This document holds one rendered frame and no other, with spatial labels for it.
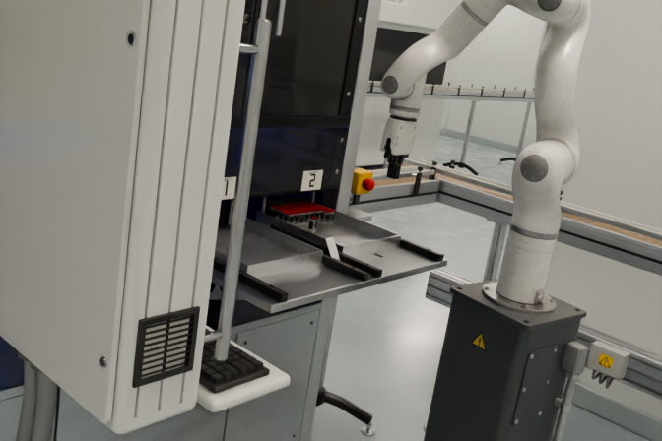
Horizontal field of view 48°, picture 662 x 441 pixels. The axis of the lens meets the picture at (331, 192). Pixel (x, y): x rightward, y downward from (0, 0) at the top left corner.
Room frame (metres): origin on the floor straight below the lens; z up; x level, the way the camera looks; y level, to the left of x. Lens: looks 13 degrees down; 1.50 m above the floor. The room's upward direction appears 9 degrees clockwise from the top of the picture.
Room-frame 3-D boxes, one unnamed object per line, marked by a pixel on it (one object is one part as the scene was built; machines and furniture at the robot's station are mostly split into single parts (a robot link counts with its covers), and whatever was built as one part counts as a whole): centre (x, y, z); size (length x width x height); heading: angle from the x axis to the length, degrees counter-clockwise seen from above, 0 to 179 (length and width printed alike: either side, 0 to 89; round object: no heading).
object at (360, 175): (2.37, -0.08, 1.00); 0.08 x 0.07 x 0.07; 50
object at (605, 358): (2.41, -1.03, 0.50); 0.12 x 0.05 x 0.09; 50
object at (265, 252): (1.84, 0.21, 0.90); 0.34 x 0.26 x 0.04; 50
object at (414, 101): (2.06, -0.16, 1.35); 0.09 x 0.08 x 0.13; 149
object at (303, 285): (1.93, 0.05, 0.87); 0.70 x 0.48 x 0.02; 140
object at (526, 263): (1.85, -0.53, 0.95); 0.19 x 0.19 x 0.18
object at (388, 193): (2.68, -0.15, 0.92); 0.69 x 0.16 x 0.16; 140
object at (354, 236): (2.10, -0.01, 0.90); 0.34 x 0.26 x 0.04; 50
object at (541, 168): (1.83, -0.51, 1.16); 0.19 x 0.12 x 0.24; 149
